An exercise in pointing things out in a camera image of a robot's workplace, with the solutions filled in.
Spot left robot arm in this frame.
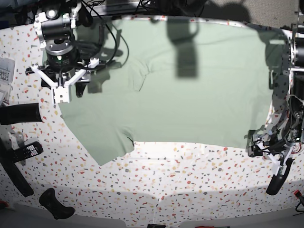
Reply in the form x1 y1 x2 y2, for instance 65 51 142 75
248 0 304 175

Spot light green T-shirt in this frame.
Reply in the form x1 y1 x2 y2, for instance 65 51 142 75
59 19 288 165

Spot black cylinder roll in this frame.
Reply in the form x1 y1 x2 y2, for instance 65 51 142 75
0 103 42 125

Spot long black bar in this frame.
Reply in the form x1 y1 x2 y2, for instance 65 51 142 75
0 140 34 197

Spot black game controller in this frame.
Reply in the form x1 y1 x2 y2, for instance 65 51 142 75
39 188 76 220

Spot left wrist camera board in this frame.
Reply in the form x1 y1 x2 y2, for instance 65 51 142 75
271 164 285 176

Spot black curved handle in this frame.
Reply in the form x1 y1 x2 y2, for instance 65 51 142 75
266 158 294 196

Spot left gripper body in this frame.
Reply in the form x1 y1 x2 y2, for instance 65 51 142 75
260 129 299 152

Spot small red clip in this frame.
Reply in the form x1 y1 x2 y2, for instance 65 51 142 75
294 190 302 198

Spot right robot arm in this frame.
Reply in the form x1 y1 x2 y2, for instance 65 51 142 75
34 0 102 86

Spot black TV remote control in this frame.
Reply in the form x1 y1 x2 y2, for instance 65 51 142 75
12 142 43 163

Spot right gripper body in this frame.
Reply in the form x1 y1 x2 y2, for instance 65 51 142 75
45 40 80 71

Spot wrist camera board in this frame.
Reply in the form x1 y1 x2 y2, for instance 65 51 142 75
51 86 71 104
271 164 285 176

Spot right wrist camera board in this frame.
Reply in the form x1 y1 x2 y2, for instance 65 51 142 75
51 86 71 104

